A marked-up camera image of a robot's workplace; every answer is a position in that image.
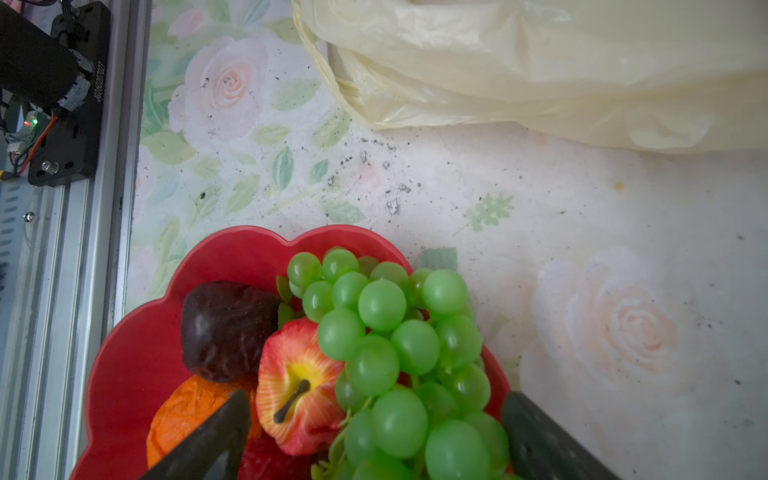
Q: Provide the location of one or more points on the red fake fruit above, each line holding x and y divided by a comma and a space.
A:
295, 400

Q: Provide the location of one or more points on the brown fake fruit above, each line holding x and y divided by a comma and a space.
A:
224, 326

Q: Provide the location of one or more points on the translucent cream plastic bag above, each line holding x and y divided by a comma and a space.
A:
660, 76

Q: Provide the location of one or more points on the aluminium rail frame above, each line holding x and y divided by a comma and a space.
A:
62, 255

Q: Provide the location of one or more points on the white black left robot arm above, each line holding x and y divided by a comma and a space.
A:
37, 68

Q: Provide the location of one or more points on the red flower-shaped plate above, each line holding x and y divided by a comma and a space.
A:
140, 363

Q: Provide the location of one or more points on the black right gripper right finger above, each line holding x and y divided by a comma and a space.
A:
541, 449

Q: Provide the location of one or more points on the green fake grapes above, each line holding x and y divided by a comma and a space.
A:
413, 388

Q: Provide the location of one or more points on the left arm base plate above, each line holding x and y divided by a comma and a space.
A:
69, 151

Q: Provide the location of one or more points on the orange fake fruit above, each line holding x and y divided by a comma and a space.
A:
193, 402

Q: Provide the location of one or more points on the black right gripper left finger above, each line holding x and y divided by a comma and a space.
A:
214, 450

